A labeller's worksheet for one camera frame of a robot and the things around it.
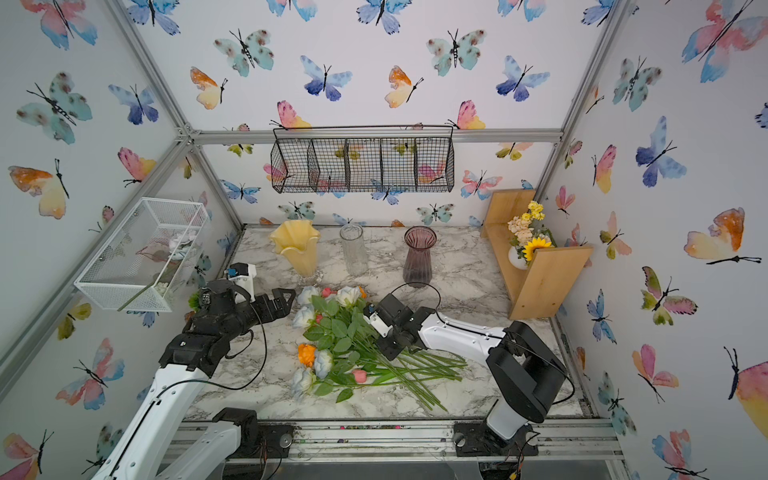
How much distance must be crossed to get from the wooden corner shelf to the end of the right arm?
36cm

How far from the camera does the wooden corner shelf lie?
2.61ft

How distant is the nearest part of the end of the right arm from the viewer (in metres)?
0.62
